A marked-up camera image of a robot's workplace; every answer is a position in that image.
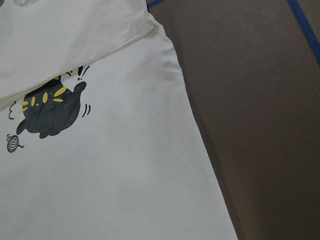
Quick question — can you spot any cream long-sleeve cat shirt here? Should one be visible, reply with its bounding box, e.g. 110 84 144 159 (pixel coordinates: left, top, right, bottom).
0 0 237 240

